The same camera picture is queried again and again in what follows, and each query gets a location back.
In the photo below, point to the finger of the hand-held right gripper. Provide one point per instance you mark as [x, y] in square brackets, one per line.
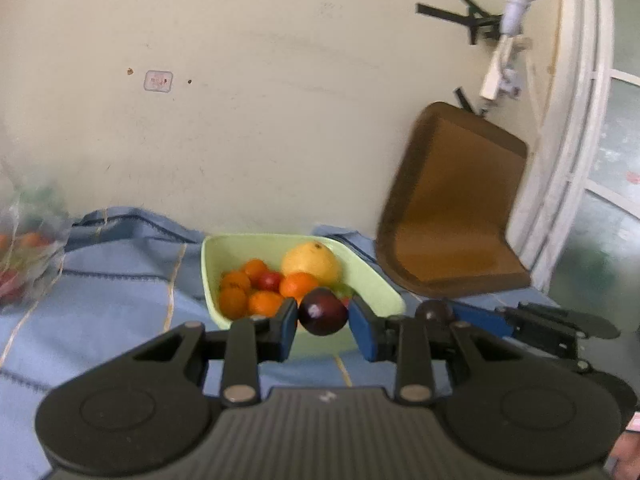
[480, 317]

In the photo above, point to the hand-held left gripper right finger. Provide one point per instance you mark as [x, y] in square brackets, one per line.
[362, 335]

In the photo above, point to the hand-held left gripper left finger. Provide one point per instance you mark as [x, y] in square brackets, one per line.
[286, 332]

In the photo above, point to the orange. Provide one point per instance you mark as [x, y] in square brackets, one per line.
[255, 267]
[265, 304]
[299, 285]
[235, 280]
[232, 303]

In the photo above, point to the dark purple plum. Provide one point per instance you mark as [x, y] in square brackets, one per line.
[434, 312]
[322, 312]

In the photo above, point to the green citrus fruit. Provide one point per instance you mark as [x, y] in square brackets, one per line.
[343, 290]

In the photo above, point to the red apple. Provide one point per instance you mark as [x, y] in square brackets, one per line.
[270, 281]

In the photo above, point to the light green plastic bowl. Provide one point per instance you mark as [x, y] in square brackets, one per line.
[225, 255]

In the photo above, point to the person's right hand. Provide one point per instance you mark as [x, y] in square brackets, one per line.
[627, 455]

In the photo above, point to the large yellow citrus fruit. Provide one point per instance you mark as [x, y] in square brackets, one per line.
[311, 262]

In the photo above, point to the blue striped bedsheet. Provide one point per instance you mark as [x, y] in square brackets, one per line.
[115, 285]

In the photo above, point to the white lamp holder clip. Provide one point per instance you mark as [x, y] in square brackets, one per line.
[500, 70]

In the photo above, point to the clear plastic bag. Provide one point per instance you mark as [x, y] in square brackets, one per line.
[30, 240]

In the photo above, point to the white window frame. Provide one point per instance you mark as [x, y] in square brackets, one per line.
[565, 135]

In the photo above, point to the white wall socket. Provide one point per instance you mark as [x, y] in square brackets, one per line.
[158, 81]

